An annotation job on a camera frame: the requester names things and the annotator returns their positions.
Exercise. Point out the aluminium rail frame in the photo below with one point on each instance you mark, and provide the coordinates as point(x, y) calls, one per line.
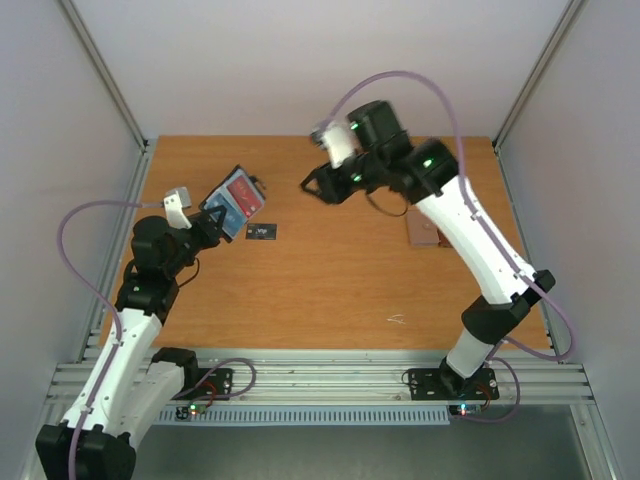
point(379, 377)

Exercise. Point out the black credit card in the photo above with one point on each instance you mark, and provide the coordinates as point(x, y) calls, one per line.
point(261, 231)

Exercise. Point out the beige leather card holder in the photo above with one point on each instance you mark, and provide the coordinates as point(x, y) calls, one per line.
point(421, 231)

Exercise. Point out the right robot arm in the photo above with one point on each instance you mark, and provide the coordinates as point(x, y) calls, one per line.
point(371, 150)

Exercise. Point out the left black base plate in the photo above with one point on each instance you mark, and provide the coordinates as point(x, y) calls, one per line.
point(206, 385)

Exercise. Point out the grey slotted cable duct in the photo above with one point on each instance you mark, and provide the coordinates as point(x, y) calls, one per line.
point(278, 415)

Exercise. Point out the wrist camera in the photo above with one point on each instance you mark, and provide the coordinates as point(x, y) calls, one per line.
point(337, 140)
point(175, 202)

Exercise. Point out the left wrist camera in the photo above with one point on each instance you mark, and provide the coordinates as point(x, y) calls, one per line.
point(175, 202)

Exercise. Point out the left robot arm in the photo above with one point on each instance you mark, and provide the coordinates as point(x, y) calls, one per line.
point(99, 435)

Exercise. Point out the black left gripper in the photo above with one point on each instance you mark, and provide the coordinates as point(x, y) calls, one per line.
point(211, 232)

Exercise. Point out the circuit board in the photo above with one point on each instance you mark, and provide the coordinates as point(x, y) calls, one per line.
point(465, 409)
point(192, 411)

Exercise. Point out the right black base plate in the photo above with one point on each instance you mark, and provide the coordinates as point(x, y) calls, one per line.
point(428, 384)

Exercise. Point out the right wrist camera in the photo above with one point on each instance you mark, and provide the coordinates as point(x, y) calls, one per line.
point(337, 140)

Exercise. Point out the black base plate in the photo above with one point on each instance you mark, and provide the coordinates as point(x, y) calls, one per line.
point(206, 385)
point(428, 384)

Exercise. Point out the left circuit board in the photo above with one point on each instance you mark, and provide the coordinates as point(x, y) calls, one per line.
point(192, 411)

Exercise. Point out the right circuit board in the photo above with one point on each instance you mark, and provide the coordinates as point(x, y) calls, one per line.
point(465, 409)

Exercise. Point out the black leather card holder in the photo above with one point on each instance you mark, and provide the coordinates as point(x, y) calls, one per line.
point(237, 171)

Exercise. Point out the blue credit card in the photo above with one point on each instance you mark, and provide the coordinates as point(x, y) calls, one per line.
point(234, 218)

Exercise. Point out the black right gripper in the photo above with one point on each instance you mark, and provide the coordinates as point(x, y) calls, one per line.
point(329, 182)

